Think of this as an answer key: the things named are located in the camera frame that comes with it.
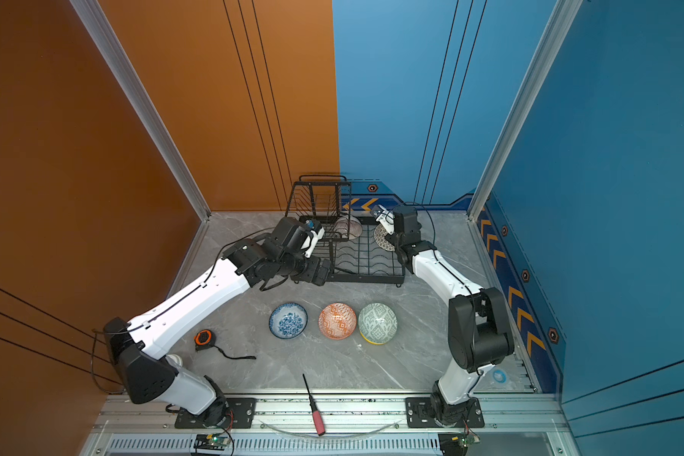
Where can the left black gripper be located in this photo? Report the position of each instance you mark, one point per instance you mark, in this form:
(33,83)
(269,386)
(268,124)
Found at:
(313,275)

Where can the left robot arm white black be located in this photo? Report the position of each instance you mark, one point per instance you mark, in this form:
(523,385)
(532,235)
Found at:
(138,349)

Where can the orange patterned bowl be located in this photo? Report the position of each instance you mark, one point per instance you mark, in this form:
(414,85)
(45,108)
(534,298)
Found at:
(337,321)

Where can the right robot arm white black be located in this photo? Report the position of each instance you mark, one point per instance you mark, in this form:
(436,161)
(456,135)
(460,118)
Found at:
(479,333)

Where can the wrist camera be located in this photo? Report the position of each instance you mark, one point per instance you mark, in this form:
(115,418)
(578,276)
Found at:
(383,214)
(297,238)

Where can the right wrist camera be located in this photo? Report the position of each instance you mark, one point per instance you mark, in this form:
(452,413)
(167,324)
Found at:
(383,214)

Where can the pink striped bowl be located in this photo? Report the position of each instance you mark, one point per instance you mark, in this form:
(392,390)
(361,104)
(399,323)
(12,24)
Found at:
(348,227)

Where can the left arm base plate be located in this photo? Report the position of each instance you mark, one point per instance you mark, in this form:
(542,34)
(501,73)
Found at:
(234,413)

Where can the yellow bowl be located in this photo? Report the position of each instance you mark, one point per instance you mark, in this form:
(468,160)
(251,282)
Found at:
(375,341)

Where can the blue floral bowl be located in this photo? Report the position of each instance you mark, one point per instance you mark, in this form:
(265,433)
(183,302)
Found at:
(288,321)

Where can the red handled screwdriver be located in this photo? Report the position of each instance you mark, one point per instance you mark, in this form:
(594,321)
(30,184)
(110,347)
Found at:
(318,422)

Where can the orange black tape measure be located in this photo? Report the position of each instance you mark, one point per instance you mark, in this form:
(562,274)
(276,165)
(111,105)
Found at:
(206,340)

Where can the brown dotted bowl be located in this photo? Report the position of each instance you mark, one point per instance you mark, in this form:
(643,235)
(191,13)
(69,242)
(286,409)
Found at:
(380,234)

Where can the right circuit board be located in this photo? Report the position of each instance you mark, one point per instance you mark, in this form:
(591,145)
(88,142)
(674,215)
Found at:
(457,444)

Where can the left green circuit board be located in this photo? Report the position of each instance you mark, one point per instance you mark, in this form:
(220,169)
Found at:
(213,444)

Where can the aluminium front rail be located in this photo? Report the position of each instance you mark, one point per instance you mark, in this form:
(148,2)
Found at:
(356,422)

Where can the black wire dish rack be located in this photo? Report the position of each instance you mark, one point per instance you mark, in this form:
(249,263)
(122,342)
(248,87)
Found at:
(326,198)

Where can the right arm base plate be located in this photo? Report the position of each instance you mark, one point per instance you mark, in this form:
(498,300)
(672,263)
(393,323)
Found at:
(428,412)

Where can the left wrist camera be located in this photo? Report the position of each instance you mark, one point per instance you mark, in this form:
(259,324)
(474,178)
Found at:
(297,238)

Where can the small blue tape roll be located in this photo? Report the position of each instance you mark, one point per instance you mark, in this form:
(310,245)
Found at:
(499,376)

